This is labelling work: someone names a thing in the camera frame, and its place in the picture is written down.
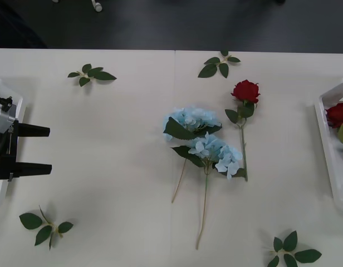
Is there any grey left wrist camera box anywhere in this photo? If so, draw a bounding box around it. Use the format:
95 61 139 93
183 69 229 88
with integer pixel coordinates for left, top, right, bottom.
0 96 16 134

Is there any pale blue flower green stem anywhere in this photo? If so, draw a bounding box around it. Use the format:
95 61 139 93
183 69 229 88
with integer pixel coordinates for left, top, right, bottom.
162 105 223 203
171 132 247 250

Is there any shallow white box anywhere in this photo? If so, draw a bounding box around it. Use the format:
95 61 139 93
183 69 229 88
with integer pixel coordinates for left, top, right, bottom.
314 79 343 209
0 77 25 204

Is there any loose green leaf twig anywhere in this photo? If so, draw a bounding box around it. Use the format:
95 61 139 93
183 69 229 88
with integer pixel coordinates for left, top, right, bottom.
198 49 241 79
266 230 322 267
67 63 117 87
19 205 74 251

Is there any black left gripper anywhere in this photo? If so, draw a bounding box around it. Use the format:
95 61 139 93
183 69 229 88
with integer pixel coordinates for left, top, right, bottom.
0 120 53 182

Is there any red rose with green stem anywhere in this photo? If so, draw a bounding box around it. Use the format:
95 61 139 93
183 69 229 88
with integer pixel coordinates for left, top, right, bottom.
324 102 343 165
224 80 261 182

